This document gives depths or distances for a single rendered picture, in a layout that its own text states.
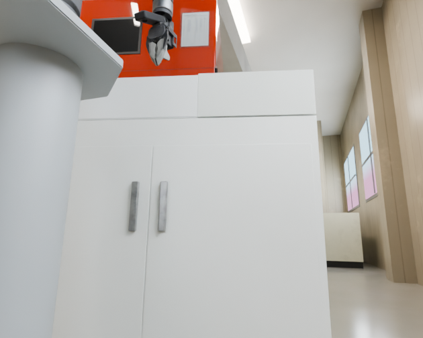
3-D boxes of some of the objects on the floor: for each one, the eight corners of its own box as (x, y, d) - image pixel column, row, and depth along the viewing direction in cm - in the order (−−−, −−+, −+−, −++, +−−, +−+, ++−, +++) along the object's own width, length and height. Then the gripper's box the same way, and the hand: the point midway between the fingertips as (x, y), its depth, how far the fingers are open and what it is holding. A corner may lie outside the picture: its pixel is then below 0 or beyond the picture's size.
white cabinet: (80, 338, 137) (97, 166, 155) (292, 348, 128) (284, 165, 147) (-52, 422, 75) (3, 120, 93) (342, 453, 66) (317, 113, 84)
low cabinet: (364, 268, 470) (359, 212, 490) (221, 262, 540) (222, 213, 559) (348, 259, 656) (345, 219, 675) (244, 256, 725) (243, 219, 745)
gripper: (180, 20, 111) (178, 71, 106) (160, 27, 115) (157, 76, 110) (167, 4, 103) (164, 58, 99) (146, 12, 107) (142, 65, 103)
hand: (156, 60), depth 102 cm, fingers closed
